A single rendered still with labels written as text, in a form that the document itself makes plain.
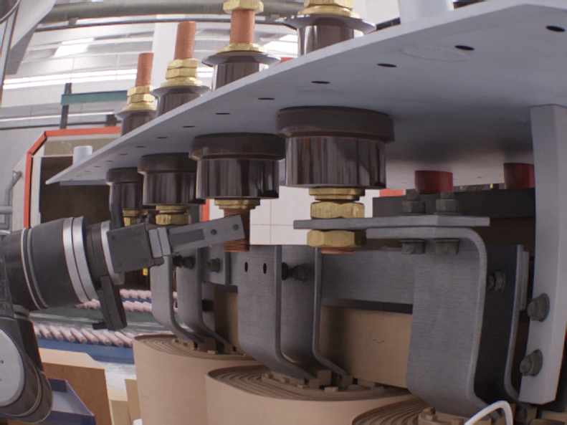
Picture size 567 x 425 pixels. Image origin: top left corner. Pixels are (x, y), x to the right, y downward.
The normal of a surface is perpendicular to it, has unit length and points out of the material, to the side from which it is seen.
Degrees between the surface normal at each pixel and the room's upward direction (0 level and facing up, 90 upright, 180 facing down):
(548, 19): 180
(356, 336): 90
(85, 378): 90
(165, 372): 90
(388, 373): 90
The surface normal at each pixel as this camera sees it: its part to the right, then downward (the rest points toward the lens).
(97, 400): 0.34, -0.01
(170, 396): -0.70, -0.02
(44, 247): -0.08, -0.43
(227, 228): 0.00, -0.02
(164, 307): -0.94, -0.01
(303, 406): -0.47, -0.02
